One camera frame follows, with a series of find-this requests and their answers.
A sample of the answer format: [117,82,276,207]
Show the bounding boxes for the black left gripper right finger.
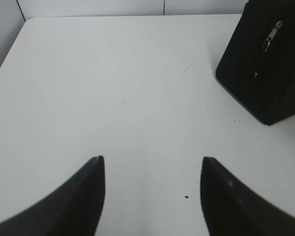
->
[200,157,295,236]

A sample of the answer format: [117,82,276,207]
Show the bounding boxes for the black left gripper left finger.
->
[0,156,105,236]

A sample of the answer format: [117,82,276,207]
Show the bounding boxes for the black tote bag tan handles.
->
[215,0,295,125]

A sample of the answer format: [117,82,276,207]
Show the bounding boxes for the silver zipper pull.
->
[262,21,282,53]

